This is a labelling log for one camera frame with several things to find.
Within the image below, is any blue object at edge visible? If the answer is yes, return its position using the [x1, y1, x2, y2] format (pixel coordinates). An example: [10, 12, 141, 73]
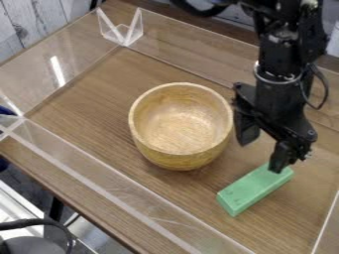
[0, 105, 17, 116]

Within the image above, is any brown wooden bowl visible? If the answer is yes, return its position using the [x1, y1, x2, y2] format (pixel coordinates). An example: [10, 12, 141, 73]
[128, 82, 233, 171]

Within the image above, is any green rectangular block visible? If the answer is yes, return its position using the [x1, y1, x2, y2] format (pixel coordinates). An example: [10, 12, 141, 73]
[216, 164, 293, 217]

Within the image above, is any clear acrylic enclosure wall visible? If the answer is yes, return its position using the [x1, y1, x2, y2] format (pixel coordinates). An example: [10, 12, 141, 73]
[0, 2, 339, 254]

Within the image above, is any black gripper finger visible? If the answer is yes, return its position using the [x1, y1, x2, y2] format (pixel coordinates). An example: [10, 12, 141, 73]
[268, 141, 297, 174]
[234, 111, 260, 146]

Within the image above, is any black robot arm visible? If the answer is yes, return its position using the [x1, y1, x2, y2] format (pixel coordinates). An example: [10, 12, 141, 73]
[169, 0, 328, 173]

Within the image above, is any white object at right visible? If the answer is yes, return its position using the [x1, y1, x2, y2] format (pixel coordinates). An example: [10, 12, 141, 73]
[327, 20, 339, 58]

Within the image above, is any black cable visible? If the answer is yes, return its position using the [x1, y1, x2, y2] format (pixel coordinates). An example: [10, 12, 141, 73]
[0, 217, 77, 254]

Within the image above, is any black table leg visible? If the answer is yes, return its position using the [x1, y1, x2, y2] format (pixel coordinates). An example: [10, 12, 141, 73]
[49, 197, 65, 222]

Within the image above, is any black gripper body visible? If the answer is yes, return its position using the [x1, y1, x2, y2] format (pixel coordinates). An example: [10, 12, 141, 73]
[232, 71, 317, 162]

